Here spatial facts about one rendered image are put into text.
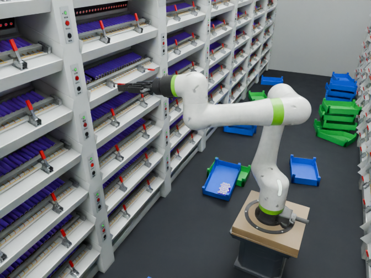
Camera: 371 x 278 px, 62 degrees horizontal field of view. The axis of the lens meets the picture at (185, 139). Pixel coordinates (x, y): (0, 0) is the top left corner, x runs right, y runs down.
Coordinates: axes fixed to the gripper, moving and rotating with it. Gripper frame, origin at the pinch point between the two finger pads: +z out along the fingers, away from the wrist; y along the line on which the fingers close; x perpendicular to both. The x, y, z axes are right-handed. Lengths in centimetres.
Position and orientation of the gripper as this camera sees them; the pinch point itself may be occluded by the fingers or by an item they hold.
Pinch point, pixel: (125, 87)
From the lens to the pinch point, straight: 144.9
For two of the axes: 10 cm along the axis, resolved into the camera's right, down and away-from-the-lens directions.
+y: 4.2, -4.4, 7.9
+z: -8.9, -0.5, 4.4
